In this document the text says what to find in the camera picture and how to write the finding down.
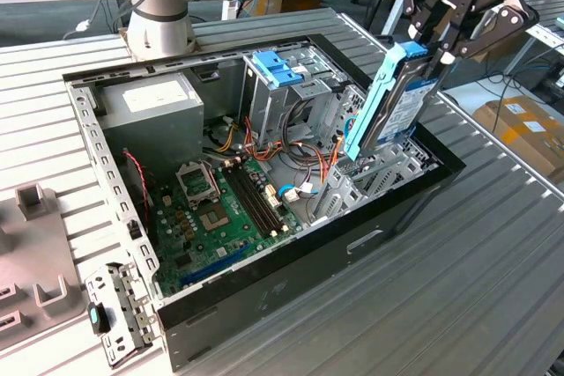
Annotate thin locking lever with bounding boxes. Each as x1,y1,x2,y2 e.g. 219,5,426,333
205,163,221,203

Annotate metal disk bay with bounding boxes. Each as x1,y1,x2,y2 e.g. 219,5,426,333
308,85,442,227

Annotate orange power wire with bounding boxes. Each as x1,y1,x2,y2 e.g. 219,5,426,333
323,133,347,186

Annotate white board connector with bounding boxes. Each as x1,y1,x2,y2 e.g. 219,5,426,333
263,182,283,210

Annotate red black twisted wire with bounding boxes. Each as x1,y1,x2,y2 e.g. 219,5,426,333
122,150,153,223

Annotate cardboard box white labels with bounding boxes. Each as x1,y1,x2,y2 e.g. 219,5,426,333
471,94,564,184

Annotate CPU socket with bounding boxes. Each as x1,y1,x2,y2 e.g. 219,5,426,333
197,203,231,232

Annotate black RAM slot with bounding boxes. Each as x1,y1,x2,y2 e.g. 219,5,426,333
240,162,286,233
234,164,280,235
221,167,269,240
226,166,274,238

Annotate grey parts rack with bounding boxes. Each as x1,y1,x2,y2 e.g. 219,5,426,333
0,184,87,353

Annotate red orange wire bundle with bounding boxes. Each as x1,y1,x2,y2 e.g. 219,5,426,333
243,115,309,166

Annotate black latch teal tab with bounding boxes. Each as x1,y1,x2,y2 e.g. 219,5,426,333
87,302,111,335

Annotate blue expansion slot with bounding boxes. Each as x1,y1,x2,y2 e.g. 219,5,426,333
179,241,252,289

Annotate slatted metal side table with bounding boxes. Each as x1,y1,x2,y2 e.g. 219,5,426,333
440,0,564,86

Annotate grey power supply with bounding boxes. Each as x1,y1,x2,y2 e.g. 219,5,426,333
94,70,206,174

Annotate hard disk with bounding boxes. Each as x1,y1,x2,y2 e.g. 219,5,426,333
343,40,442,161

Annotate metal drive cage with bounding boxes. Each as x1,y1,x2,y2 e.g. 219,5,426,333
241,43,349,148

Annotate green motherboard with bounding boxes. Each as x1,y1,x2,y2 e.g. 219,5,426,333
149,156,305,300

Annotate black cable bundle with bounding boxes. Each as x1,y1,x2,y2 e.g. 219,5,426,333
281,98,330,179

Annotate orange yellow wire bundle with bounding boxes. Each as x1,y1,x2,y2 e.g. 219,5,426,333
213,114,242,153

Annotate pale blue wire white plug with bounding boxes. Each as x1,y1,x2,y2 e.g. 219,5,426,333
278,181,319,204

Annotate black open PC case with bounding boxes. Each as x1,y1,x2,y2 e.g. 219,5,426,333
61,33,467,372

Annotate blue plastic drive latch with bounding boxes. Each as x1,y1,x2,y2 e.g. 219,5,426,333
253,50,305,89

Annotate metal socket cover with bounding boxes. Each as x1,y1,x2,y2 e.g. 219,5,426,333
175,159,220,208

